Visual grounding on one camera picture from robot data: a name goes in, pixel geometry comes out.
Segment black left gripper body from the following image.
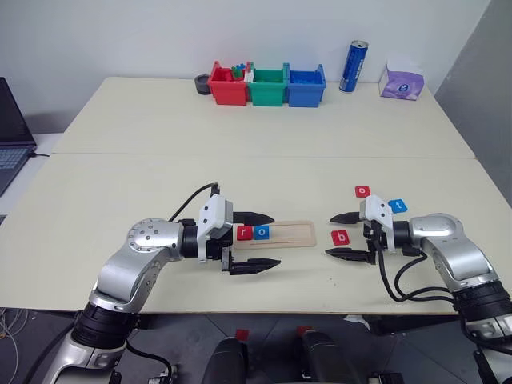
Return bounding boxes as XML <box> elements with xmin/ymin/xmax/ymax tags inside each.
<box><xmin>207</xmin><ymin>226</ymin><xmax>238</xmax><ymax>276</ymax></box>

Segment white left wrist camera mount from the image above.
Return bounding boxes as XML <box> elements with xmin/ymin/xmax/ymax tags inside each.
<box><xmin>198</xmin><ymin>194</ymin><xmax>234</xmax><ymax>264</ymax></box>

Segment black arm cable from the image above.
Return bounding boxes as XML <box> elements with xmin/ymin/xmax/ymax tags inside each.
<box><xmin>167</xmin><ymin>182</ymin><xmax>222</xmax><ymax>223</ymax></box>
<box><xmin>375</xmin><ymin>251</ymin><xmax>461</xmax><ymax>303</ymax></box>

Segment dark grey round cup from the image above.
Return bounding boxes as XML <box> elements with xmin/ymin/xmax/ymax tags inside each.
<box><xmin>194</xmin><ymin>74</ymin><xmax>213</xmax><ymax>96</ymax></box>

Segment blue plastic bin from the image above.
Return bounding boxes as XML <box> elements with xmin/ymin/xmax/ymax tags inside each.
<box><xmin>284</xmin><ymin>63</ymin><xmax>327</xmax><ymax>108</ymax></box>

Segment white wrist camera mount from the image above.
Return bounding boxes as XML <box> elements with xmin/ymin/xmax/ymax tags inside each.
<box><xmin>198</xmin><ymin>194</ymin><xmax>234</xmax><ymax>264</ymax></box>
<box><xmin>358</xmin><ymin>194</ymin><xmax>395</xmax><ymax>253</ymax></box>

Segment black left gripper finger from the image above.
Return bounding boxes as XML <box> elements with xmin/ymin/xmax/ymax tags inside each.
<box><xmin>230</xmin><ymin>258</ymin><xmax>282</xmax><ymax>277</ymax></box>
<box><xmin>233</xmin><ymin>210</ymin><xmax>275</xmax><ymax>226</ymax></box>

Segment white paper scrap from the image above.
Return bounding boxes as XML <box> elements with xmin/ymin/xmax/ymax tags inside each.
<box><xmin>344</xmin><ymin>314</ymin><xmax>371</xmax><ymax>331</ymax></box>

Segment wooden letter tray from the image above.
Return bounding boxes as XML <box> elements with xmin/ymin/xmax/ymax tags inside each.
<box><xmin>234</xmin><ymin>219</ymin><xmax>318</xmax><ymax>251</ymax></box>

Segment dark rounded shape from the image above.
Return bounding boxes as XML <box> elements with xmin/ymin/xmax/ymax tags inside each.
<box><xmin>299</xmin><ymin>331</ymin><xmax>361</xmax><ymax>384</ymax></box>
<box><xmin>202</xmin><ymin>338</ymin><xmax>250</xmax><ymax>384</ymax></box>

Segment black cable under table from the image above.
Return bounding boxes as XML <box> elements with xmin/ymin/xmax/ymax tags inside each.
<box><xmin>126</xmin><ymin>342</ymin><xmax>179</xmax><ymax>384</ymax></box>

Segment dark grey laptop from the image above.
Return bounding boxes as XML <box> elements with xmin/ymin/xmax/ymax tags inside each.
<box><xmin>0</xmin><ymin>77</ymin><xmax>38</xmax><ymax>197</ymax></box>

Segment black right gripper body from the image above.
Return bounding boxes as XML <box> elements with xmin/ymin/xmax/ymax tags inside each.
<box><xmin>362</xmin><ymin>220</ymin><xmax>387</xmax><ymax>265</ymax></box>

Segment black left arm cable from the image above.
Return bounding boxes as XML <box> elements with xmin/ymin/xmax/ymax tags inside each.
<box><xmin>167</xmin><ymin>182</ymin><xmax>222</xmax><ymax>223</ymax></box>

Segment purple tissue box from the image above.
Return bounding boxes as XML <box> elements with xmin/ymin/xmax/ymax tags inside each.
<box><xmin>378</xmin><ymin>58</ymin><xmax>426</xmax><ymax>101</ymax></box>

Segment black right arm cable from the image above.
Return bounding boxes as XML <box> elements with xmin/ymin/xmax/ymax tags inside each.
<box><xmin>375</xmin><ymin>251</ymin><xmax>461</xmax><ymax>303</ymax></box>

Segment red plastic bin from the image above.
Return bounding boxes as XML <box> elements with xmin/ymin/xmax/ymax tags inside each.
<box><xmin>208</xmin><ymin>60</ymin><xmax>250</xmax><ymax>106</ymax></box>

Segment green plastic bin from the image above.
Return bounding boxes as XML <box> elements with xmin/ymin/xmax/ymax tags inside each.
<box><xmin>246</xmin><ymin>62</ymin><xmax>290</xmax><ymax>108</ymax></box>

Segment thin white wires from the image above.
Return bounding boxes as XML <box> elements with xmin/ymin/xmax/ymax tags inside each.
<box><xmin>0</xmin><ymin>307</ymin><xmax>29</xmax><ymax>384</ymax></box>

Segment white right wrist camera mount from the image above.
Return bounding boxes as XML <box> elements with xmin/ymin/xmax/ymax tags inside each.
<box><xmin>358</xmin><ymin>194</ymin><xmax>395</xmax><ymax>253</ymax></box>

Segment blue drink can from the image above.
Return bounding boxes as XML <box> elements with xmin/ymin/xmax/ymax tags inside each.
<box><xmin>338</xmin><ymin>39</ymin><xmax>370</xmax><ymax>94</ymax></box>

